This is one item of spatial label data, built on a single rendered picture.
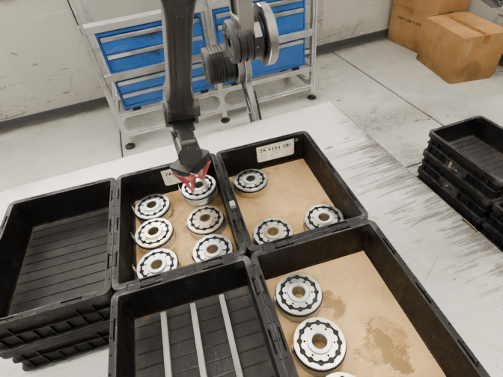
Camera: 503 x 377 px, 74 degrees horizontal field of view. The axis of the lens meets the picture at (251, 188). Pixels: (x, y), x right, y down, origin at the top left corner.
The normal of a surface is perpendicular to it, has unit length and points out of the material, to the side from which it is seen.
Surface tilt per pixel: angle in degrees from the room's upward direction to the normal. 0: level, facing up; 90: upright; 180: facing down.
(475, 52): 89
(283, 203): 0
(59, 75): 90
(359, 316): 0
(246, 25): 90
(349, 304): 0
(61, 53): 90
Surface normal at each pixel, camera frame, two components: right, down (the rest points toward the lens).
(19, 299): -0.10, -0.73
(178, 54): 0.27, 0.92
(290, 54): 0.33, 0.62
